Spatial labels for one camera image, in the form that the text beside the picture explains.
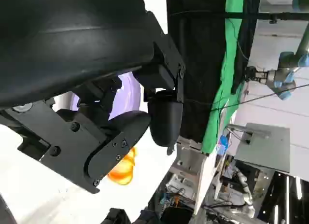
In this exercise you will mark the black backdrop cloth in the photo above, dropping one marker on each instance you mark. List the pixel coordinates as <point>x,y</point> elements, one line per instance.
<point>200,64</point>

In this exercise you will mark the lilac plate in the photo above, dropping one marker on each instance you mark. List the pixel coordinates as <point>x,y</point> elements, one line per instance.
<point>128,96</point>

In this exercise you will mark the green cloth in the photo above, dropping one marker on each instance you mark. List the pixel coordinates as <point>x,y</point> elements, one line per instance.
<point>217,117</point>

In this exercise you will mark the black horizontal bar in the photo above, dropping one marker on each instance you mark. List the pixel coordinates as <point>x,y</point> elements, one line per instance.
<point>285,16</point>

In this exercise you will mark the grey metal box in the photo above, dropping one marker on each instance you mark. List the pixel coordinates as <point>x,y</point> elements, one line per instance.
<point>263,146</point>

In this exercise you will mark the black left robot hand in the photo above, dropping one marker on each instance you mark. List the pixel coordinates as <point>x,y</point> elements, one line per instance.
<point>60,47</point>

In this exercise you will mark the orange and white bread roll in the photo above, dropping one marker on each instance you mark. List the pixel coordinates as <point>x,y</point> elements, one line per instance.
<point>123,171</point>

